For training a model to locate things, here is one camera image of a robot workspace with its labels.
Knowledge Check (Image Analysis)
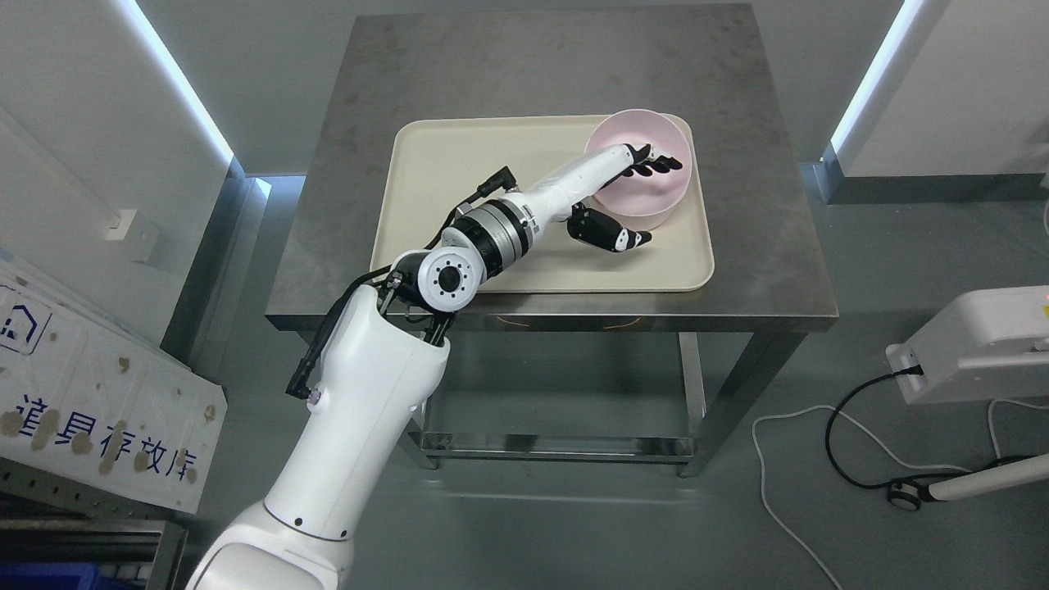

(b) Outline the white wall socket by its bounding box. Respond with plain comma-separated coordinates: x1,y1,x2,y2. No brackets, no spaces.
105,209,160,264

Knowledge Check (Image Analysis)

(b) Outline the stainless steel table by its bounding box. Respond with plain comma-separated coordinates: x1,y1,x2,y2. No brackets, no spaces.
265,2,840,479

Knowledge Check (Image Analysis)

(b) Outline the white charging unit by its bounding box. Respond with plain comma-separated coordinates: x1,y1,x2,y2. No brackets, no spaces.
885,285,1048,404

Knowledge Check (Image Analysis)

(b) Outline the metal shelf rack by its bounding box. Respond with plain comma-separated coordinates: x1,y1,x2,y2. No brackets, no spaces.
1,458,188,589

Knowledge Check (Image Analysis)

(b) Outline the black power cable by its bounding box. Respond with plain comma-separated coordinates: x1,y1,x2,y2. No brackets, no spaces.
825,367,1042,491

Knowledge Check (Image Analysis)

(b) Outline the beige plastic tray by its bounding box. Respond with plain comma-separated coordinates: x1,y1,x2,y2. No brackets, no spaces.
370,115,715,294

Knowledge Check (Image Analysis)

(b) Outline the white cable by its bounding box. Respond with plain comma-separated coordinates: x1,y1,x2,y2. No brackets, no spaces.
751,398,1049,590

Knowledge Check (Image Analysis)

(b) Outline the white sign board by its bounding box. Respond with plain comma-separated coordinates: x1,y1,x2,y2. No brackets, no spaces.
1,252,226,515

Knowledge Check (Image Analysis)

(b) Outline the blue bin lower left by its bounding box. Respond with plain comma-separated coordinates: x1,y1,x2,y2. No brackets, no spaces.
1,561,129,589

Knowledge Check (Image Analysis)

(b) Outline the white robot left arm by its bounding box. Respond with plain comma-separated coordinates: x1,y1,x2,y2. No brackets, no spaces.
187,166,598,589

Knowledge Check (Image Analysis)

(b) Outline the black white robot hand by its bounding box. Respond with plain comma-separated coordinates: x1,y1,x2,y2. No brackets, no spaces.
529,144,692,253

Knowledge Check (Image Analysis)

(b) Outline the pink bowl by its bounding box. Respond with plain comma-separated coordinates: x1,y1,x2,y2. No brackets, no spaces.
587,109,697,230

